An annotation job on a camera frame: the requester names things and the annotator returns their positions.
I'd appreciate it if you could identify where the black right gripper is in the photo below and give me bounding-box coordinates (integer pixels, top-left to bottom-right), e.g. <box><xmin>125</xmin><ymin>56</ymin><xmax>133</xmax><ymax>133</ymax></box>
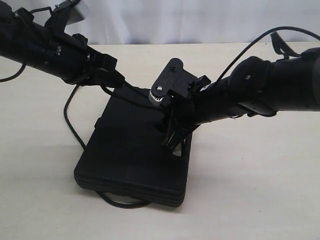
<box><xmin>159</xmin><ymin>74</ymin><xmax>212</xmax><ymax>158</ymax></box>

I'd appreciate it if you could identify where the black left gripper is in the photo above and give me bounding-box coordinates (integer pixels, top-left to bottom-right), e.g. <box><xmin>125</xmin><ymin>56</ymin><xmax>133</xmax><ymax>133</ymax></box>
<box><xmin>44</xmin><ymin>34</ymin><xmax>125</xmax><ymax>88</ymax></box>

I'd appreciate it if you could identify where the black plastic carrying case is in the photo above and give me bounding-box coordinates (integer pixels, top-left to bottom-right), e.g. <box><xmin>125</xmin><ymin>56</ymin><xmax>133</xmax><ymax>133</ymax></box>
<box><xmin>74</xmin><ymin>97</ymin><xmax>190</xmax><ymax>208</ymax></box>

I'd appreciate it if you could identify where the black cord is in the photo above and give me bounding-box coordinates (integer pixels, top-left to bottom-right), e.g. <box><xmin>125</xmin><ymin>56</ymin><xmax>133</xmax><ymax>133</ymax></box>
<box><xmin>63</xmin><ymin>81</ymin><xmax>156</xmax><ymax>209</ymax></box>

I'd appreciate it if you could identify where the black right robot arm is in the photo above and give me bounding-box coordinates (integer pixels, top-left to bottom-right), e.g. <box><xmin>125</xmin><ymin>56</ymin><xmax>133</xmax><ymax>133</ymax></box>
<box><xmin>158</xmin><ymin>48</ymin><xmax>320</xmax><ymax>151</ymax></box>

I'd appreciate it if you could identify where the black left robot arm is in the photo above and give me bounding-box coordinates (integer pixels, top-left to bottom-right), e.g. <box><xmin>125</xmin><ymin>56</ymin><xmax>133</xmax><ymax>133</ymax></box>
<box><xmin>0</xmin><ymin>0</ymin><xmax>125</xmax><ymax>88</ymax></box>

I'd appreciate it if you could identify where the white curtain backdrop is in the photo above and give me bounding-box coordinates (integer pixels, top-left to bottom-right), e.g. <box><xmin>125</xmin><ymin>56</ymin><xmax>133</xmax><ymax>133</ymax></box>
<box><xmin>0</xmin><ymin>0</ymin><xmax>320</xmax><ymax>46</ymax></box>

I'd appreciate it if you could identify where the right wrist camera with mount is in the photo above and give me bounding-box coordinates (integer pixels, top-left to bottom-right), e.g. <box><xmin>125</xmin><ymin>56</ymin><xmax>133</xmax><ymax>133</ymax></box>
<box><xmin>148</xmin><ymin>58</ymin><xmax>198</xmax><ymax>107</ymax></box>

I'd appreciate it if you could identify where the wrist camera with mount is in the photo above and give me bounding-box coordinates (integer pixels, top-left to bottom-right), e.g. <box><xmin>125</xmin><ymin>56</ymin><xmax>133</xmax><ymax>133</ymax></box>
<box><xmin>148</xmin><ymin>58</ymin><xmax>198</xmax><ymax>107</ymax></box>
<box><xmin>50</xmin><ymin>0</ymin><xmax>90</xmax><ymax>27</ymax></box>

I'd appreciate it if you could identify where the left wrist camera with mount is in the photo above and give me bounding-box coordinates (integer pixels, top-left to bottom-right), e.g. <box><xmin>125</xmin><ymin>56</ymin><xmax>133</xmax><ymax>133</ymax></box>
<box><xmin>50</xmin><ymin>0</ymin><xmax>90</xmax><ymax>27</ymax></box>

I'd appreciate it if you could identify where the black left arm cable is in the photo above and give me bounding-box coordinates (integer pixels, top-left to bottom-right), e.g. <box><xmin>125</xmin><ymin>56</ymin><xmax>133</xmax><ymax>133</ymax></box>
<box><xmin>0</xmin><ymin>62</ymin><xmax>26</xmax><ymax>83</ymax></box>

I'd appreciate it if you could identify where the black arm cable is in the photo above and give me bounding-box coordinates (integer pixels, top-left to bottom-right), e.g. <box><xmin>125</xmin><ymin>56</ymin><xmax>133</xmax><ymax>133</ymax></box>
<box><xmin>214</xmin><ymin>27</ymin><xmax>320</xmax><ymax>86</ymax></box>
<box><xmin>0</xmin><ymin>62</ymin><xmax>26</xmax><ymax>83</ymax></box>

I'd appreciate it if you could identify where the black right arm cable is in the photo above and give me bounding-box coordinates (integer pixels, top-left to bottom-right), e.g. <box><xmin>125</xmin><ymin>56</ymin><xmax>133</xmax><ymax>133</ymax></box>
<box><xmin>214</xmin><ymin>27</ymin><xmax>320</xmax><ymax>86</ymax></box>

